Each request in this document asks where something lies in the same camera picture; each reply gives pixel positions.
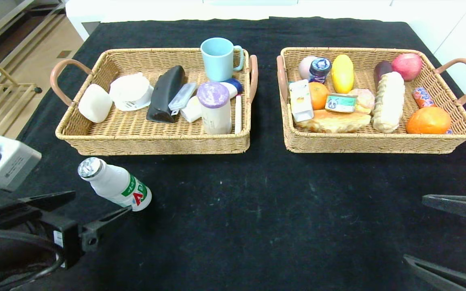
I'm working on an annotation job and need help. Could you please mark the gold metal wheeled rack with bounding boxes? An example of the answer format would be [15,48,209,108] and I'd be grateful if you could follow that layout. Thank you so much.
[0,61,43,140]

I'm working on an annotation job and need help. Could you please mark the white plastic cup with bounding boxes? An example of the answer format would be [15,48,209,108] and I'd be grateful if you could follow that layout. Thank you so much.
[109,73,155,112]

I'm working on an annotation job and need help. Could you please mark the dark purple toy plum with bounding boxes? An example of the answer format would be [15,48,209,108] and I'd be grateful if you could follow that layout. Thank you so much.
[374,61,393,83]

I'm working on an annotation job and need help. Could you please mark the light blue mug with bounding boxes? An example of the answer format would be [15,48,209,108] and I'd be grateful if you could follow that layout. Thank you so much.
[200,38,245,82]

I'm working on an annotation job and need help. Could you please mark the long cream toy bread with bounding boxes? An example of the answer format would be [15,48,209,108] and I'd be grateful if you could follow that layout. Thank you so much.
[371,72,405,134]

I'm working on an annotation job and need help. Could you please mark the white canister purple lid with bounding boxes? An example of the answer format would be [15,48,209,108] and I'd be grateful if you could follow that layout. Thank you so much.
[197,82,232,135]

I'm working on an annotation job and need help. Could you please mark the pale pink toy egg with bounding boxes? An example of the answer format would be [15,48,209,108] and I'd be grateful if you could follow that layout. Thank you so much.
[299,56,318,80]

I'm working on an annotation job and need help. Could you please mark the small toy orange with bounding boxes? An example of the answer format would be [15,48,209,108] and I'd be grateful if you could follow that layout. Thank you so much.
[308,82,330,111]

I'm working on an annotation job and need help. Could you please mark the white shampoo bottle blue cap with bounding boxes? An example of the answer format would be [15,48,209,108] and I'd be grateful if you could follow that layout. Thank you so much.
[180,78,243,123]

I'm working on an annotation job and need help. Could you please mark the black glasses pouch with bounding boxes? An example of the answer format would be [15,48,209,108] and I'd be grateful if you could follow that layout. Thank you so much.
[147,65,186,124]

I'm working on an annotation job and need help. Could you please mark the teal pull-tab tin can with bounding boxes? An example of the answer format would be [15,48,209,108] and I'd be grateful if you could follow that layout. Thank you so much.
[325,93,357,113]

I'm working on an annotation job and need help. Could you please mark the white soap bar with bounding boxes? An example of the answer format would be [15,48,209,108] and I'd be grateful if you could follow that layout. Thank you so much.
[78,84,113,124]

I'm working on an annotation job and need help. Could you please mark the orange candy tube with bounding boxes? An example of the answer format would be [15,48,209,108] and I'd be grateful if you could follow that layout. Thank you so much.
[413,87,436,109]

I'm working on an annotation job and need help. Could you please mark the pink and yellow toy bun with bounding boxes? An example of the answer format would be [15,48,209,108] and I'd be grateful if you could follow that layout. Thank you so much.
[348,89,375,115]

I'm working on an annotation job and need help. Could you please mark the jar with dark blue lid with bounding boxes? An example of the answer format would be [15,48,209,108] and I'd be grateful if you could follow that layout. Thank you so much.
[308,57,333,84]

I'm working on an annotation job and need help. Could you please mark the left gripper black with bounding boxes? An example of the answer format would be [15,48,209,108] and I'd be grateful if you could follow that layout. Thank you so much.
[0,190,133,290]

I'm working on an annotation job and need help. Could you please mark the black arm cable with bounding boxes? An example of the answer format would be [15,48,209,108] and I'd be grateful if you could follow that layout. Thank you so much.
[0,226,66,290]

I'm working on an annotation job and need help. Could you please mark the red toy apple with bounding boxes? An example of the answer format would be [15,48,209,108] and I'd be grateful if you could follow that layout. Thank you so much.
[391,53,423,82]

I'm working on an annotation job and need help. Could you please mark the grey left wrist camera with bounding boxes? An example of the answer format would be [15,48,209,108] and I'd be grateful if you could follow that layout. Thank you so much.
[0,135,42,192]

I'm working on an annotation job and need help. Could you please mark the large toy orange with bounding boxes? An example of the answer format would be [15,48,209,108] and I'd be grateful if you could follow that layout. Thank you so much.
[405,106,452,135]

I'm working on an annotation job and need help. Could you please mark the yellow juice carton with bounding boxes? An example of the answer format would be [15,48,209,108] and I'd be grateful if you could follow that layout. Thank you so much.
[289,80,314,123]

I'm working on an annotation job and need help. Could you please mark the clear plastic toothbrush case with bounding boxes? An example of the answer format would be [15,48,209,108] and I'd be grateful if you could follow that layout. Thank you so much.
[168,82,197,116]

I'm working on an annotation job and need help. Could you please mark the wicker basket brown handles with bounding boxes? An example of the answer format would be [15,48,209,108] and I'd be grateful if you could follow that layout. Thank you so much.
[276,47,466,155]
[50,48,258,156]

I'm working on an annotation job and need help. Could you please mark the yellow toy mango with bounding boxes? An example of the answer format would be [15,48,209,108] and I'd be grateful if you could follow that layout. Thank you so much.
[332,54,355,94]

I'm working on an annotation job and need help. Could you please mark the toy croissant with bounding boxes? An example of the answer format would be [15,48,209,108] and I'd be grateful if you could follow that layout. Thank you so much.
[296,109,372,134]

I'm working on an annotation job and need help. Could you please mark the white flat stick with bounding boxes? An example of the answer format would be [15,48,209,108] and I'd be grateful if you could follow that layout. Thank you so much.
[234,95,243,135]

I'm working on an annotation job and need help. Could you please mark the white milk drink bottle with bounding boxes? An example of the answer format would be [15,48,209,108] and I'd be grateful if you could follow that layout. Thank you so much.
[78,157,153,212]

